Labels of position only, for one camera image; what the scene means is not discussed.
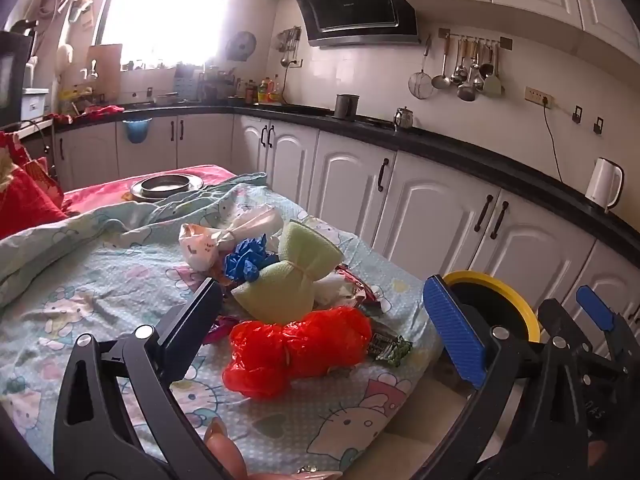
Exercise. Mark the black bin with yellow rim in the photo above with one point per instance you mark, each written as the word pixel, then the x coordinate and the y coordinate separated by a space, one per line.
pixel 500 280

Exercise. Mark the row of hanging metal utensils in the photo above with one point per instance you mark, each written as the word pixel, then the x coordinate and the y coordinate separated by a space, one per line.
pixel 467 90

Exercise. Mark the red plastic bag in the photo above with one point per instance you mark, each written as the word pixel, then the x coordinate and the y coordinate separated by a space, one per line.
pixel 300 345

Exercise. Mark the purple snack wrapper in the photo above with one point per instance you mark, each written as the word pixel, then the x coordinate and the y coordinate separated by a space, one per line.
pixel 220 328

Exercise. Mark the black microwave oven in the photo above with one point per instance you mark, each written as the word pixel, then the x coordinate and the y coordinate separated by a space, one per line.
pixel 12 75

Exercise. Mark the blue plastic basin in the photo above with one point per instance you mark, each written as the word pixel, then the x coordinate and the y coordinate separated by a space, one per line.
pixel 136 132

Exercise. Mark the window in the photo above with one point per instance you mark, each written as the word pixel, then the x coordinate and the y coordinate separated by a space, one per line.
pixel 165 10

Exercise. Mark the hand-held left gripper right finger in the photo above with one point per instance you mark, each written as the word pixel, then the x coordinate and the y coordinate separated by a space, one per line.
pixel 455 330

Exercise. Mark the wall socket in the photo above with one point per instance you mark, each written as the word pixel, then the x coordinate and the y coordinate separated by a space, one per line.
pixel 539 97

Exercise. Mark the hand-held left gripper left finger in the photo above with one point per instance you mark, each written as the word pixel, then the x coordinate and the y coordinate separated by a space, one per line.
pixel 192 325

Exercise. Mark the small red rag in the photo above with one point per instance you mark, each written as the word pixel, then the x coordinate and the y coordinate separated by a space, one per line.
pixel 105 110

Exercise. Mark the metal basin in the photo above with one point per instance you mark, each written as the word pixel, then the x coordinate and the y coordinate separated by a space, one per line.
pixel 165 187

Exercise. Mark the white lower cabinets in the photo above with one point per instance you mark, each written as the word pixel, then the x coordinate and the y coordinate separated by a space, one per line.
pixel 350 175

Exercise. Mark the wooden cutting board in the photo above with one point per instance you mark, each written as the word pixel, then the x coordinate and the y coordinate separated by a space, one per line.
pixel 107 72

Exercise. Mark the black countertop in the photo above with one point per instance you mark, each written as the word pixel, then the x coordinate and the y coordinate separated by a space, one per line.
pixel 450 147

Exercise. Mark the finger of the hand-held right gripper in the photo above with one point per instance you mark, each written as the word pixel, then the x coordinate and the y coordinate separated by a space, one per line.
pixel 595 307

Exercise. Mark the metal pot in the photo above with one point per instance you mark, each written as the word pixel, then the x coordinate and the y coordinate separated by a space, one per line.
pixel 345 107

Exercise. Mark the black wall hook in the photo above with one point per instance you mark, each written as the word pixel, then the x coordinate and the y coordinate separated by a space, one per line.
pixel 598 126
pixel 577 115

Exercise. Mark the white plastic bag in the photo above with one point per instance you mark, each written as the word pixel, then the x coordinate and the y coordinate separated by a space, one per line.
pixel 200 247

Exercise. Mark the long red snack wrapper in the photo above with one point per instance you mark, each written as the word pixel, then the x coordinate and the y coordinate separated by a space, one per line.
pixel 357 290

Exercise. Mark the green and silver wrapper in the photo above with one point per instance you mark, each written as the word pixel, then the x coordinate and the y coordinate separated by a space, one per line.
pixel 390 347

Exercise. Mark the red table cover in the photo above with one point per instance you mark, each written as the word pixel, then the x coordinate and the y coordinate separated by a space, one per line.
pixel 95 200

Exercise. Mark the blue plastic bag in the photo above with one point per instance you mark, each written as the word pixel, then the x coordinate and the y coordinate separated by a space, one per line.
pixel 245 262

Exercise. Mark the cartoon cat printed blanket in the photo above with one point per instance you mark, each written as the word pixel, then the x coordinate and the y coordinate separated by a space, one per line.
pixel 100 280

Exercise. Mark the person's left hand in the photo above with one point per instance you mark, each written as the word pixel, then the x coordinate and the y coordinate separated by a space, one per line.
pixel 225 452

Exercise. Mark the white storage box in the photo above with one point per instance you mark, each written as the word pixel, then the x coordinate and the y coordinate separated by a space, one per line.
pixel 35 102

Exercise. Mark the black range hood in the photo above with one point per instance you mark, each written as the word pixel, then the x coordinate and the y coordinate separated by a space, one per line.
pixel 350 10

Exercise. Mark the small metal teapot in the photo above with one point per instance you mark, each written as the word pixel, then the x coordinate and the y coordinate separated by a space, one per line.
pixel 403 119

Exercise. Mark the red floral cloth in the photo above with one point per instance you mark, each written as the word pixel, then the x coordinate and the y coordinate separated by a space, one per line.
pixel 25 200

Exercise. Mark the white electric kettle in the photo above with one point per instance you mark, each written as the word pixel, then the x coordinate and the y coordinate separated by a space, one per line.
pixel 602 185

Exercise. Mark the yellow oil bottle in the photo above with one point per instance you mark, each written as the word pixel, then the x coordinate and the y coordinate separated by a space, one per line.
pixel 263 94

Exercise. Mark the green bag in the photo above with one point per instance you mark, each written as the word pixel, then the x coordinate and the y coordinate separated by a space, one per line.
pixel 280 295

